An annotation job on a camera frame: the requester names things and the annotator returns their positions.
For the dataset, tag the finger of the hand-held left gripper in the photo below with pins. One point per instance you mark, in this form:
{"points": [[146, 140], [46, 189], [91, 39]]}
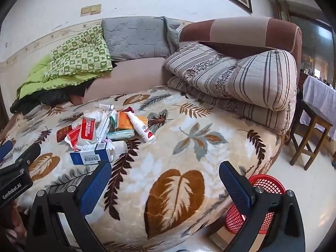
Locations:
{"points": [[29, 152], [5, 148]]}

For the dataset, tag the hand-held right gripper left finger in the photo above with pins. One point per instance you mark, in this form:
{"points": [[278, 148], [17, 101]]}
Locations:
{"points": [[95, 186]]}

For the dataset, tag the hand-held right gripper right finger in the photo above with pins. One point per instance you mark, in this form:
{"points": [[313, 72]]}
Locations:
{"points": [[236, 189]]}

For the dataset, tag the red plastic basket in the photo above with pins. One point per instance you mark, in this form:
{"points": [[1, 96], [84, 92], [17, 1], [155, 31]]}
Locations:
{"points": [[267, 182]]}

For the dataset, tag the white bag red label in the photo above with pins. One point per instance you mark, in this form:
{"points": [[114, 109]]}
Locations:
{"points": [[89, 128]]}

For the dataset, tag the long white tube box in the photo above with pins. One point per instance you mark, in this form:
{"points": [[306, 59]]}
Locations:
{"points": [[104, 127]]}

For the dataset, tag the white ointment tube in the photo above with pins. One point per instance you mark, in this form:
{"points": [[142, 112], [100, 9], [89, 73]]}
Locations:
{"points": [[106, 106]]}

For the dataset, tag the blue and white carton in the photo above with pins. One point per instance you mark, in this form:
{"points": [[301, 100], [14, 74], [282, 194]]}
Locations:
{"points": [[89, 155]]}

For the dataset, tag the dark red small packet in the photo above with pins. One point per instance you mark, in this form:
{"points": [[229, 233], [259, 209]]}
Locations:
{"points": [[63, 133]]}

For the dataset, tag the white medicine box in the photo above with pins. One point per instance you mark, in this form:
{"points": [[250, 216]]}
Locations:
{"points": [[120, 149]]}

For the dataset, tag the torn red white packet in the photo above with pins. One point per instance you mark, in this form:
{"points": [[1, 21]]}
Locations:
{"points": [[74, 136]]}

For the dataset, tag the cardboard sheet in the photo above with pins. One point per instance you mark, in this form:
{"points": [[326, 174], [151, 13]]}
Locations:
{"points": [[219, 237]]}

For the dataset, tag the black jacket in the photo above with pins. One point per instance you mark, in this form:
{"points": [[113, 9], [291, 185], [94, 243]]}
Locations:
{"points": [[52, 97]]}

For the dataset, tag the leaf print blanket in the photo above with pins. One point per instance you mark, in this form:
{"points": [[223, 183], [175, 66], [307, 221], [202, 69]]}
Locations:
{"points": [[183, 141]]}

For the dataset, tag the white spray bottle red label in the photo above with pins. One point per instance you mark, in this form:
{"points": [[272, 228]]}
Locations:
{"points": [[143, 131]]}

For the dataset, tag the dark red wrapper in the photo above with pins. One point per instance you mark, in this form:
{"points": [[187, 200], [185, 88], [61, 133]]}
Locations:
{"points": [[128, 109]]}

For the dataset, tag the wooden stool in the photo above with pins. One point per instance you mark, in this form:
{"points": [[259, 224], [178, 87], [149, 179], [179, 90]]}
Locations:
{"points": [[312, 120]]}

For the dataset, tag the striped folded quilt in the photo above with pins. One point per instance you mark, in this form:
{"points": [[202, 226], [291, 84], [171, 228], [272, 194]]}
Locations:
{"points": [[236, 84]]}

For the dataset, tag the green checked quilt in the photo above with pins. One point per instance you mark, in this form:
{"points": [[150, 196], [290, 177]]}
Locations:
{"points": [[78, 55]]}

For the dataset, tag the white tablecloth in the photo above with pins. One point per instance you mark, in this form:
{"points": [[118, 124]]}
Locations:
{"points": [[320, 94]]}

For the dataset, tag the grey quilted blanket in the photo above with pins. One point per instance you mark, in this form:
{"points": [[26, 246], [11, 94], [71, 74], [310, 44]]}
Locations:
{"points": [[134, 36]]}

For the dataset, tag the brown and beige sofa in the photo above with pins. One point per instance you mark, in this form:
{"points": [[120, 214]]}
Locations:
{"points": [[236, 29]]}

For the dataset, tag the wooden framed glass door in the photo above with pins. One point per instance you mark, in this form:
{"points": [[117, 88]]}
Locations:
{"points": [[312, 39]]}

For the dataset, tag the small brass wall plaque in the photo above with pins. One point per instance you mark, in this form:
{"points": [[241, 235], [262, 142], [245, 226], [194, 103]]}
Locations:
{"points": [[90, 10]]}

